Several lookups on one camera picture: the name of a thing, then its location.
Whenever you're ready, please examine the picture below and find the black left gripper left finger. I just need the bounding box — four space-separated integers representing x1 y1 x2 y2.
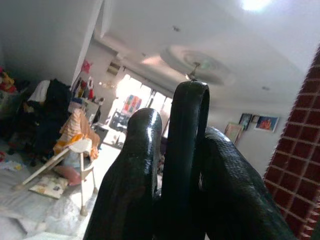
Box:
83 107 164 240

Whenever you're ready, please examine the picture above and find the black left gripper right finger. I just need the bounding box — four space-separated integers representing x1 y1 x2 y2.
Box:
199 126 299 240

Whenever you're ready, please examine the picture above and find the white baby high chair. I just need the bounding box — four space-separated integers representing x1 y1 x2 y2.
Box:
13 138 101 216

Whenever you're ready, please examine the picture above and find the pale framed leaning picture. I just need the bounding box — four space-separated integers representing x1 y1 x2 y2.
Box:
224 121 244 145

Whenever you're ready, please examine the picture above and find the pink pillow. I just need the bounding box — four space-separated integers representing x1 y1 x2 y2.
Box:
53 165 88 187

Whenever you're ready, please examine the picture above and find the colourful hanging cloth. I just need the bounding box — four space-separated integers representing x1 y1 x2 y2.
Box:
123 94 143 116

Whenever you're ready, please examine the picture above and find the red brick pillar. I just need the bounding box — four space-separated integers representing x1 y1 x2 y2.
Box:
263 41 320 240

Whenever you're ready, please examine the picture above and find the orange striped cloth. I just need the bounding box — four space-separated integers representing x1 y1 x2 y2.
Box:
53 109 101 161

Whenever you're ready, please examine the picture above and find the colourful picture book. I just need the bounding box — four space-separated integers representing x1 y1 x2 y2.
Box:
28 174 69 200

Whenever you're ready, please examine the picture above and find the dark clothes pile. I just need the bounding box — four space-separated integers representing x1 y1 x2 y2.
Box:
23 78 74 161

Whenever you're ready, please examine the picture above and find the ceiling fan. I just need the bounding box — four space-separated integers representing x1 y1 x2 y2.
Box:
184 61 209 81

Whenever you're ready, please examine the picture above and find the round ceiling light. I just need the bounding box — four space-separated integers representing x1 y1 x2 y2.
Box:
239 0 274 11

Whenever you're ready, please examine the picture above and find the dark framed wall picture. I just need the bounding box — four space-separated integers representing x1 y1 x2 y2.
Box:
238 112 253 130

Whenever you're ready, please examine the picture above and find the blue framed wall picture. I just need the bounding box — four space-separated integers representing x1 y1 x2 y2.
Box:
254 115 280 133

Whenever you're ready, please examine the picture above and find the red wall decoration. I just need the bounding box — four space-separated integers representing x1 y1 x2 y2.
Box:
80 59 94 74

